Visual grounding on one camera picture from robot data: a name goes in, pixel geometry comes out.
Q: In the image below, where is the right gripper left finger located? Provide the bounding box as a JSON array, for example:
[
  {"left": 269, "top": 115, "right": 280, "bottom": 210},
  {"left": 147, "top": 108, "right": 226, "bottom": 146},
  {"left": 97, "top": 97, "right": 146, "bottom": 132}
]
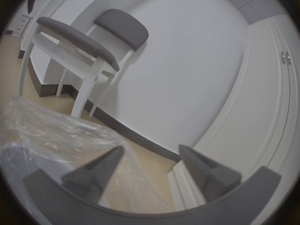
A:
[{"left": 61, "top": 146, "right": 124, "bottom": 197}]

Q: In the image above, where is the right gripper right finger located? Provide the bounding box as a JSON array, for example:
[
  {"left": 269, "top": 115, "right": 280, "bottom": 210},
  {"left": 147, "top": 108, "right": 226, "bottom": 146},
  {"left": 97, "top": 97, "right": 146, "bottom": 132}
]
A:
[{"left": 179, "top": 144, "right": 242, "bottom": 202}]

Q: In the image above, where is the clear plastic bag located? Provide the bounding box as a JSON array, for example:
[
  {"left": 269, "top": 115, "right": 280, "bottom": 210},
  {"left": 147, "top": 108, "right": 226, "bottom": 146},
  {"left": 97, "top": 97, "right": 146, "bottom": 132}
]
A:
[{"left": 0, "top": 97, "right": 174, "bottom": 213}]

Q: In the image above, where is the white wardrobe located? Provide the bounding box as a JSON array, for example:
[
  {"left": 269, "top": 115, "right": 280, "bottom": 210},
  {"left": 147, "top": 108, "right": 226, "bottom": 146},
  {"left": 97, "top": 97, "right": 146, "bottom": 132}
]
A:
[{"left": 166, "top": 13, "right": 300, "bottom": 208}]

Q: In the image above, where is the dark grey padded white chair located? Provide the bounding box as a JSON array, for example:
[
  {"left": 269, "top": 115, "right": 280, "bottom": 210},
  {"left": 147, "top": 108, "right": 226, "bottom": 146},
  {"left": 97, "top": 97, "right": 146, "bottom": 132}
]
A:
[{"left": 19, "top": 8, "right": 149, "bottom": 118}]

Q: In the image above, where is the white chest of drawers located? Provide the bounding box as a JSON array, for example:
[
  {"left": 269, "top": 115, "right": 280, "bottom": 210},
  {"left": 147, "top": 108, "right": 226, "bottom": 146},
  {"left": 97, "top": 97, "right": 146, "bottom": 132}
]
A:
[{"left": 11, "top": 13, "right": 32, "bottom": 39}]

